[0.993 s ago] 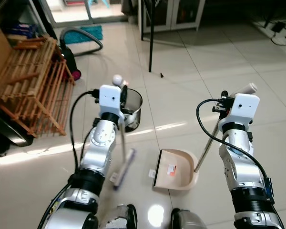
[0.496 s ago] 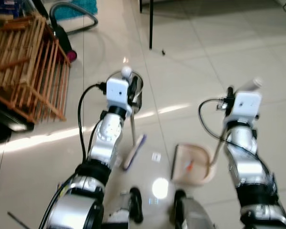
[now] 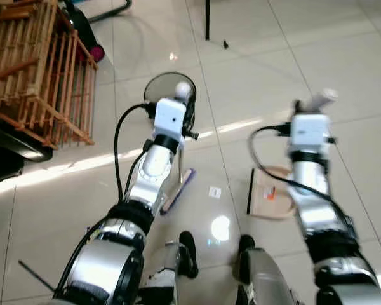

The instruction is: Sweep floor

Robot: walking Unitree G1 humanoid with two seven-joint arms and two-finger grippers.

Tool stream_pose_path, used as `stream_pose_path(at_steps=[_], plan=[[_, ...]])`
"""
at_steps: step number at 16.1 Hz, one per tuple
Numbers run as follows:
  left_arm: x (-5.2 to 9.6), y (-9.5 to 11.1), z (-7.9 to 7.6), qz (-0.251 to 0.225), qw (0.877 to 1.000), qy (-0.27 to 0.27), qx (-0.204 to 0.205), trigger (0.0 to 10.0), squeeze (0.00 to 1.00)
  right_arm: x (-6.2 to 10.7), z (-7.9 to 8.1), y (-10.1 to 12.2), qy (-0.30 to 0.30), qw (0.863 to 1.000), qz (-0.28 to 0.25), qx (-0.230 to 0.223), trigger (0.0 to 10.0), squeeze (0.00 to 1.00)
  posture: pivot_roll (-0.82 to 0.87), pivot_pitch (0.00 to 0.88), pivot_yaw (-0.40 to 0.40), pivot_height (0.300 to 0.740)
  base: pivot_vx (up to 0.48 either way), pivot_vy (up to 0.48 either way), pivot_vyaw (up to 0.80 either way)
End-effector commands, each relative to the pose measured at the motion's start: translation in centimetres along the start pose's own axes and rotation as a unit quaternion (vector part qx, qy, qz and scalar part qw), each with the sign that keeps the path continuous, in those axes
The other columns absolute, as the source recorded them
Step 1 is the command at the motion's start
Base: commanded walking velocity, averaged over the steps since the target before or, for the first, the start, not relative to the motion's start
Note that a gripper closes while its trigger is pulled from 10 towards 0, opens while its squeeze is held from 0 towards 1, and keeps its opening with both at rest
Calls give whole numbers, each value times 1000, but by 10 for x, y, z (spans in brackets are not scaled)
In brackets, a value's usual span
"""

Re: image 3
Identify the broom with purple bristles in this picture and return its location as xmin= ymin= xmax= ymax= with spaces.
xmin=160 ymin=81 xmax=197 ymax=215

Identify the black mesh waste bin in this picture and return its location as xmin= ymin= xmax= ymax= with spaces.
xmin=144 ymin=71 xmax=198 ymax=131

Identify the black thin furniture leg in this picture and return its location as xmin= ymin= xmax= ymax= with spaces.
xmin=204 ymin=0 xmax=212 ymax=41

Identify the black tubular chair base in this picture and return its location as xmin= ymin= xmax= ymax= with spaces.
xmin=88 ymin=0 xmax=133 ymax=24

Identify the black cart with pink wheel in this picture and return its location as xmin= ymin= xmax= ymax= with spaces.
xmin=62 ymin=0 xmax=106 ymax=63

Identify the wooden slatted crate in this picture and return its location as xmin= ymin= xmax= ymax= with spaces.
xmin=0 ymin=0 xmax=98 ymax=149

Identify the dark low furniture base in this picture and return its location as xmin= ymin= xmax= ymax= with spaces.
xmin=0 ymin=113 xmax=53 ymax=186

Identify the thin black rod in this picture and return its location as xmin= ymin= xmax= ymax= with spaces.
xmin=18 ymin=260 xmax=57 ymax=295

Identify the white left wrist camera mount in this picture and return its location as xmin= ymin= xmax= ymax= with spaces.
xmin=153 ymin=98 xmax=187 ymax=139

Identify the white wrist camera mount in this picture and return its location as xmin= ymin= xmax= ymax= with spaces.
xmin=153 ymin=98 xmax=187 ymax=139
xmin=290 ymin=112 xmax=331 ymax=154

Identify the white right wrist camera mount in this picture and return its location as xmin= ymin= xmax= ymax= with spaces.
xmin=290 ymin=112 xmax=331 ymax=154

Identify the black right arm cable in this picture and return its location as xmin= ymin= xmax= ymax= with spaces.
xmin=248 ymin=124 xmax=353 ymax=239

